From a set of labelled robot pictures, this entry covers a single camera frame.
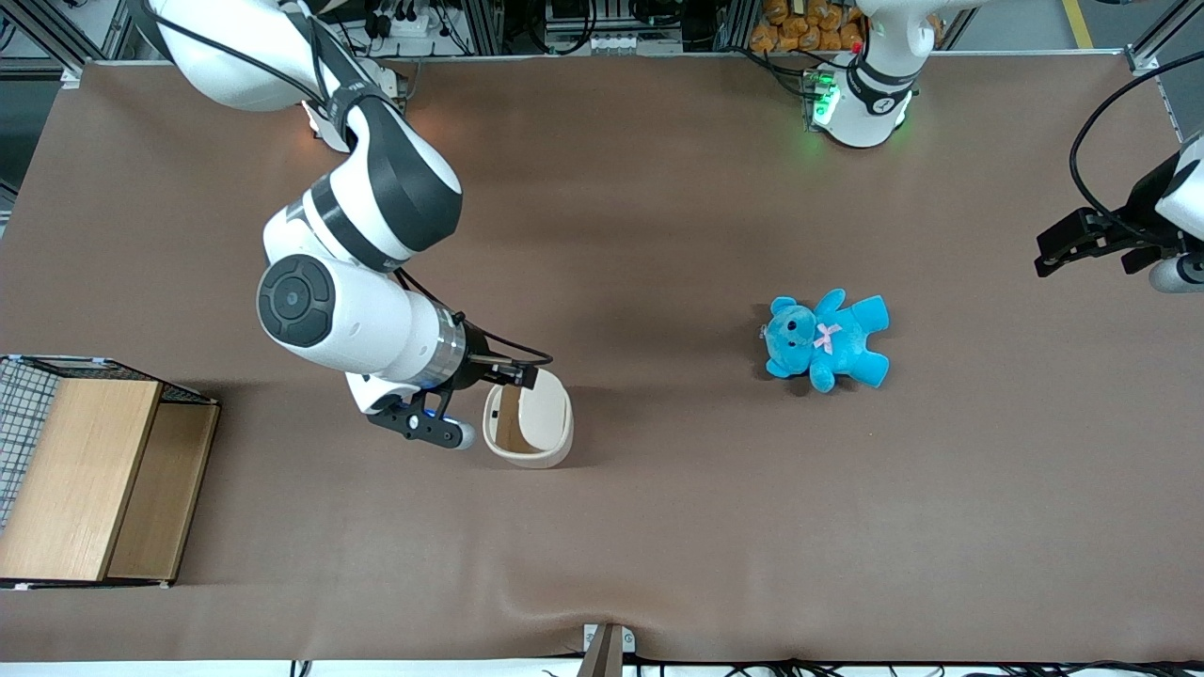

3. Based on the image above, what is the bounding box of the white trash can lid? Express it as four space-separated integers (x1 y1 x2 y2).
515 369 574 454

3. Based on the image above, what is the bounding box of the blue teddy bear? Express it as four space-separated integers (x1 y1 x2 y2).
760 288 892 394

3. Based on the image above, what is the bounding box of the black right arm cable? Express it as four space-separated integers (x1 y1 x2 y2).
390 267 555 369

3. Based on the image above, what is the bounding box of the white power strip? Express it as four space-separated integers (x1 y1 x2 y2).
370 0 445 39

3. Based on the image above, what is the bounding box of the brown table mat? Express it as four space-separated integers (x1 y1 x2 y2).
0 52 1204 665

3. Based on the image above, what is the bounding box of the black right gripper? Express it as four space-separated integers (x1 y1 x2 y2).
459 323 540 390

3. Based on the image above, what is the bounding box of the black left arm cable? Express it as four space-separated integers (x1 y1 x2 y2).
1069 52 1204 242

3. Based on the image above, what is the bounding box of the orange plush toys pile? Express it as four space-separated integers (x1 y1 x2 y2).
750 0 864 55

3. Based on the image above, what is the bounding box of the wooden shelf with wire mesh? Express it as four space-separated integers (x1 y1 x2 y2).
0 354 221 590

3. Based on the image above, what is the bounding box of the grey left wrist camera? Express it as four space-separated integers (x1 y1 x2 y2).
1148 255 1204 295

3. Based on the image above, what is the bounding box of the white square trash can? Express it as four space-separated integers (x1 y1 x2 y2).
482 369 576 470

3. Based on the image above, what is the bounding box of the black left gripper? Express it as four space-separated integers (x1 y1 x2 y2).
1034 149 1186 279

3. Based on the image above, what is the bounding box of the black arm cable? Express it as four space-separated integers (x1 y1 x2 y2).
390 267 555 369
1069 52 1204 242

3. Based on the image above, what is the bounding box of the aluminium frame post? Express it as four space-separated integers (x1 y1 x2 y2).
0 0 142 90
1125 0 1204 76

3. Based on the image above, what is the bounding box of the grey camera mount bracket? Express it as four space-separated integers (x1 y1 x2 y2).
581 623 638 677

